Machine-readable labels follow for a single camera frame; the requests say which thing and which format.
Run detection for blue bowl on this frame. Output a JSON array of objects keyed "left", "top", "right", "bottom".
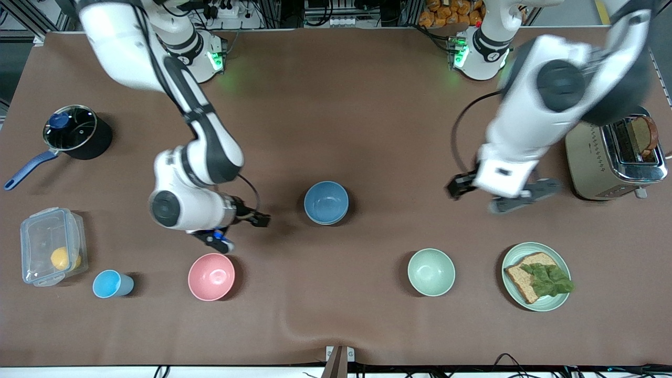
[{"left": 304, "top": 181, "right": 349, "bottom": 223}]

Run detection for pink bowl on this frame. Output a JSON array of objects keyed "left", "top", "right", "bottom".
[{"left": 188, "top": 253, "right": 235, "bottom": 301}]

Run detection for brown bread slice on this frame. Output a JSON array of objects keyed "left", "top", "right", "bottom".
[{"left": 505, "top": 252, "right": 560, "bottom": 304}]

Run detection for silver toaster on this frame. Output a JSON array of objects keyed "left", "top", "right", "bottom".
[{"left": 565, "top": 107, "right": 668, "bottom": 201}]

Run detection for green lettuce leaf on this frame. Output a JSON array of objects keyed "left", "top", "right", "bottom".
[{"left": 520, "top": 262, "right": 574, "bottom": 298}]

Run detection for green plate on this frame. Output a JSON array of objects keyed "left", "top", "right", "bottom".
[{"left": 501, "top": 242, "right": 571, "bottom": 312}]

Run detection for blue cup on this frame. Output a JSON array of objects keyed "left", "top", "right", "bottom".
[{"left": 92, "top": 270, "right": 134, "bottom": 299}]

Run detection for orange snack bag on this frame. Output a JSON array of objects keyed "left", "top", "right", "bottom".
[{"left": 418, "top": 0, "right": 485, "bottom": 28}]

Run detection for brown toast slice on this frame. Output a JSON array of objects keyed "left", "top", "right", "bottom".
[{"left": 630, "top": 115, "right": 659, "bottom": 157}]

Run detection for glass lid with blue knob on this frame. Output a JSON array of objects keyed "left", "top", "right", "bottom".
[{"left": 43, "top": 105, "right": 99, "bottom": 152}]

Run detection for yellow lemon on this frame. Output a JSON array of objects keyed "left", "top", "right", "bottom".
[{"left": 50, "top": 247, "right": 82, "bottom": 271}]

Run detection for white power strip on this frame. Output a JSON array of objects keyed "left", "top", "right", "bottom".
[{"left": 202, "top": 0, "right": 241, "bottom": 19}]

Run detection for clear plastic lidded container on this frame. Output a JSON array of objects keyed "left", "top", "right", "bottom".
[{"left": 20, "top": 207, "right": 88, "bottom": 287}]

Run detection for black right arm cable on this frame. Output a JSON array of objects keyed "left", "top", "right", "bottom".
[{"left": 238, "top": 175, "right": 261, "bottom": 212}]

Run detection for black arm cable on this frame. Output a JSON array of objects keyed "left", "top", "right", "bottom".
[
  {"left": 238, "top": 175, "right": 261, "bottom": 212},
  {"left": 451, "top": 90, "right": 506, "bottom": 178}
]

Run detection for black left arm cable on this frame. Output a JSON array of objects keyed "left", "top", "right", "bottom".
[{"left": 451, "top": 90, "right": 506, "bottom": 178}]

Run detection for black pot with blue handle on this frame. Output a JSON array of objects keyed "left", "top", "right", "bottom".
[{"left": 4, "top": 105, "right": 113, "bottom": 191}]

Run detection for black floor cable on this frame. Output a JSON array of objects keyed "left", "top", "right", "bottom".
[{"left": 492, "top": 353, "right": 533, "bottom": 378}]

